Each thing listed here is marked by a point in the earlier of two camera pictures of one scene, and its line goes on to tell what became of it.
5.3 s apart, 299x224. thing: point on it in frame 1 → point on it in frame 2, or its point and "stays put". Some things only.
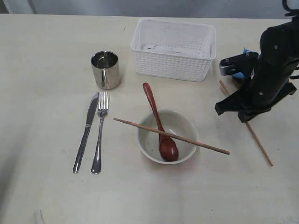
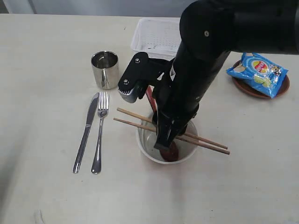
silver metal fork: [103, 109] stays put
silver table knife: [86, 133] stays put
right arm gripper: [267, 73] → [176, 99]
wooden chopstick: [172, 136] stays put
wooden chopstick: [250, 129] → [186, 134]
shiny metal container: [105, 65] stays put
